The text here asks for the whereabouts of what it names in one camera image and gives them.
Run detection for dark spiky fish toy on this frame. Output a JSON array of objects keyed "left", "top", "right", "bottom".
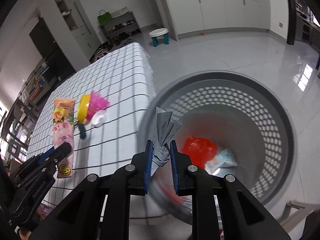
[{"left": 75, "top": 121, "right": 87, "bottom": 140}]

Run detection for pink snack packet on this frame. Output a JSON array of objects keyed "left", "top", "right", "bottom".
[{"left": 53, "top": 99, "right": 75, "bottom": 179}]

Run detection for yellow tape roll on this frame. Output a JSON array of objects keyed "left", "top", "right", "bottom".
[{"left": 76, "top": 94, "right": 91, "bottom": 125}]

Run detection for pink plastic shuttlecock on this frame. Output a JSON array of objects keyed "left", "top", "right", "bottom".
[{"left": 86, "top": 91, "right": 110, "bottom": 121}]

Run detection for grey wrapper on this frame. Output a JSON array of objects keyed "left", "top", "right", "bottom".
[{"left": 151, "top": 107, "right": 182, "bottom": 176}]

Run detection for grey perforated trash basket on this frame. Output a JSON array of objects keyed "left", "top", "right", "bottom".
[{"left": 137, "top": 71, "right": 297, "bottom": 210}]

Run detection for white plastic lid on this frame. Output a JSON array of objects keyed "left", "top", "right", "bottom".
[{"left": 91, "top": 110, "right": 106, "bottom": 127}]

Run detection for light blue tissue packet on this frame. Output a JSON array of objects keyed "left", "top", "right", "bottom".
[{"left": 204, "top": 148, "right": 238, "bottom": 174}]

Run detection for red plastic bag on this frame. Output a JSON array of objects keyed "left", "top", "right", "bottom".
[{"left": 181, "top": 136, "right": 219, "bottom": 169}]

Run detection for beige plastic chair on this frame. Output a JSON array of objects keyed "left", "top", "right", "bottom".
[{"left": 279, "top": 200, "right": 319, "bottom": 233}]

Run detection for white checkered tablecloth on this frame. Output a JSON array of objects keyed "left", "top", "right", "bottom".
[{"left": 26, "top": 42, "right": 157, "bottom": 221}]

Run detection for grey shoe rack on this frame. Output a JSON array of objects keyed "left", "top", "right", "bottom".
[{"left": 99, "top": 11, "right": 142, "bottom": 46}]

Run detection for green handbag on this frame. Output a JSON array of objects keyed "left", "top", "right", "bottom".
[{"left": 97, "top": 10, "right": 112, "bottom": 25}]

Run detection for white stool teal legs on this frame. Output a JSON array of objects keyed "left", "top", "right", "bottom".
[{"left": 149, "top": 28, "right": 169, "bottom": 47}]

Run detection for white cabinet counter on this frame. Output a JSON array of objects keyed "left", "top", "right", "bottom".
[{"left": 156, "top": 0, "right": 271, "bottom": 40}]

